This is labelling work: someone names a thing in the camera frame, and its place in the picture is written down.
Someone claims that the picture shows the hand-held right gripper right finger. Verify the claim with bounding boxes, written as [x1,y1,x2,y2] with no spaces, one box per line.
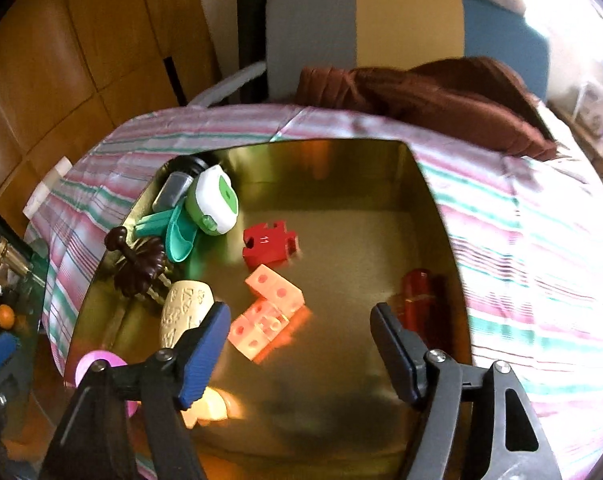
[370,302,565,480]

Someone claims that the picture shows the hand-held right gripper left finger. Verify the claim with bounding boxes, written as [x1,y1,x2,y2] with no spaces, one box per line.
[38,301,232,480]

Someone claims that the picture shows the yellow plastic shell piece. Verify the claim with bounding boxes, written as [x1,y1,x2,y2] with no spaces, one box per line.
[181,385,229,428]

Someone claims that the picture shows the beige perforated oval case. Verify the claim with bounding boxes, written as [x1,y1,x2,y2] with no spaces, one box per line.
[160,280,214,348]

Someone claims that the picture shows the red cylindrical case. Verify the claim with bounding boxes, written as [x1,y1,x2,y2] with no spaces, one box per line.
[400,269,449,341]

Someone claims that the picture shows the orange cube blocks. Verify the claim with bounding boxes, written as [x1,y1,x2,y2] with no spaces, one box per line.
[228,264,305,361]

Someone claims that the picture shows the pink tape roll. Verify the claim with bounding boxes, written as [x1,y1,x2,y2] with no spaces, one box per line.
[76,351,137,418]

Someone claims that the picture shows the dark brown plastic toy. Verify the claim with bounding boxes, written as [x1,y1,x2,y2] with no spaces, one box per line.
[104,226,169,298]

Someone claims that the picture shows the teal plastic scoop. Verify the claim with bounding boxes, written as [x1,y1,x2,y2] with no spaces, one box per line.
[134,205,199,263]

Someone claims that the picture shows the gold metal tin tray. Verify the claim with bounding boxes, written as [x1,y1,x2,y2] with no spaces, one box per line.
[64,140,475,480]

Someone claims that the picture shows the red puzzle block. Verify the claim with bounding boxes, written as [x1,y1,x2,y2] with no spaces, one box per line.
[242,220,299,267]

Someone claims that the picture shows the white and green device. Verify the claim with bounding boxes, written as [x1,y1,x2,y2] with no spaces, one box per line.
[186,165,239,236]

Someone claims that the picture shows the grey bottle with black cap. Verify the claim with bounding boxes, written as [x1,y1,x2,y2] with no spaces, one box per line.
[152,156,209,211]

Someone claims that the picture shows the green glass side table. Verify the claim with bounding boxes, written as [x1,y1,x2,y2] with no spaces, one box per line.
[0,240,49,441]

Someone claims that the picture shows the black metal bar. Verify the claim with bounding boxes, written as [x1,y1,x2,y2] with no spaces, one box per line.
[0,195,27,261]

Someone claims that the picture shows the striped bed sheet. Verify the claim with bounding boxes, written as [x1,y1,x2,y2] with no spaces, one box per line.
[24,105,603,480]

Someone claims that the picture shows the brown pillow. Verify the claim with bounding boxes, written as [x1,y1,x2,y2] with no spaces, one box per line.
[296,57,557,161]

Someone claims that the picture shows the grey chair armrest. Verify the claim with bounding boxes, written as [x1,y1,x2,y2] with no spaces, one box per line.
[188,60,268,108]

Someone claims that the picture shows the wooden shelf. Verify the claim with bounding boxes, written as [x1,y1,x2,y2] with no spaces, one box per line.
[549,100,603,176]

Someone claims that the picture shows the wooden wardrobe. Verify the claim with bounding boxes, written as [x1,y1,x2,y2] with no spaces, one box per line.
[0,0,222,201]

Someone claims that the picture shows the white cardboard box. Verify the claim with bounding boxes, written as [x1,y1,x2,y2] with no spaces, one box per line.
[576,82,603,126]

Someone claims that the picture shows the grey yellow blue headboard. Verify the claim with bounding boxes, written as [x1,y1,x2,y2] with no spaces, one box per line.
[265,0,551,103]

